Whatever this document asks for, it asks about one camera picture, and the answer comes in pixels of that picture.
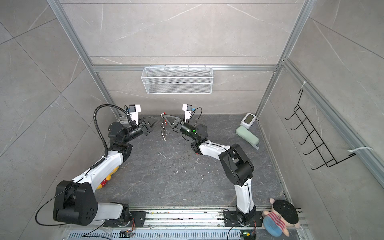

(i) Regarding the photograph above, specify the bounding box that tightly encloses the green eyeglass case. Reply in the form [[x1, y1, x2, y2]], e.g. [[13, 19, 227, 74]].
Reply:
[[236, 126, 260, 150]]

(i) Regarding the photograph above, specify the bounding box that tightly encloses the yellow plush toy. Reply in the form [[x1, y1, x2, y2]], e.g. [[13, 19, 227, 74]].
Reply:
[[97, 167, 119, 190]]

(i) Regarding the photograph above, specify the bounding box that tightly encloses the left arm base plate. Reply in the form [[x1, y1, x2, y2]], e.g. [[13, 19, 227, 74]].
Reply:
[[103, 211, 147, 228]]

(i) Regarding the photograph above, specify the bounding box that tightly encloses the white digital timer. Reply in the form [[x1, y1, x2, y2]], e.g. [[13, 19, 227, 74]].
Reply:
[[240, 113, 256, 129]]

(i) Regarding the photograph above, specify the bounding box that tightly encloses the white corner bracket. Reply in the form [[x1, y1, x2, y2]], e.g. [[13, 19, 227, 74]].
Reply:
[[118, 116, 130, 125]]

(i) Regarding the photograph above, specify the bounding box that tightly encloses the white wire mesh basket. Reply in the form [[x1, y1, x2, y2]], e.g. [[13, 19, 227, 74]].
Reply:
[[141, 67, 214, 95]]

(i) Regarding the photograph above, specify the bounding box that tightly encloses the boy plush doll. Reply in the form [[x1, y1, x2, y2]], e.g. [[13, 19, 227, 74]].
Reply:
[[262, 198, 300, 237]]

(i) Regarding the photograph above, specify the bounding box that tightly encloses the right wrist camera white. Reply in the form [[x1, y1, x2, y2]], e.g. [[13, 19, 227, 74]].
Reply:
[[182, 104, 194, 123]]

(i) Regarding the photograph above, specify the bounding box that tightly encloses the black wire hook rack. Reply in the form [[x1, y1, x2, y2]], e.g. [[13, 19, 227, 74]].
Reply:
[[285, 89, 356, 171]]

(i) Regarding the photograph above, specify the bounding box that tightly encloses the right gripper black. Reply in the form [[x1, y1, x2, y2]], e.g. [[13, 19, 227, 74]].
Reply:
[[165, 115, 199, 143]]

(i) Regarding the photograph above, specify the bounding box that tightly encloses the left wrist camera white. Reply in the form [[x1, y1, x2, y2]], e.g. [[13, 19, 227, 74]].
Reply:
[[125, 105, 141, 126]]

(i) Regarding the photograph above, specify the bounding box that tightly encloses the grey key organizer red handle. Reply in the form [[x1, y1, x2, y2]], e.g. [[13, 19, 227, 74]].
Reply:
[[160, 113, 167, 141]]

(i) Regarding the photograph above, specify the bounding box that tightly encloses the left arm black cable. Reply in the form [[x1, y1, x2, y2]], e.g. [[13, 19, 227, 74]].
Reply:
[[92, 103, 128, 158]]

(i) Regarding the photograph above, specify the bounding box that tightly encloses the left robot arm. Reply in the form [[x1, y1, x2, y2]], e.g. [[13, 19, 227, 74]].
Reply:
[[53, 117, 159, 227]]

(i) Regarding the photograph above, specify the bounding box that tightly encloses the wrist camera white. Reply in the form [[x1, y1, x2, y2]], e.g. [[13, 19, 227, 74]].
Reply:
[[182, 104, 194, 123], [125, 105, 141, 126]]

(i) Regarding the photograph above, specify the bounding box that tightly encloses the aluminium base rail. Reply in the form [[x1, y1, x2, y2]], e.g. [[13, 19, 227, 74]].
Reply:
[[59, 205, 310, 240]]

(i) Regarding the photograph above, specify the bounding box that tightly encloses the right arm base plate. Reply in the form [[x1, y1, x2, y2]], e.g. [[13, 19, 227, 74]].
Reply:
[[222, 210, 263, 228]]

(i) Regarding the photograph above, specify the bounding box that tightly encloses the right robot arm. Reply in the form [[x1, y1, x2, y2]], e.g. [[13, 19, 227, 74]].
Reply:
[[162, 114, 257, 226]]

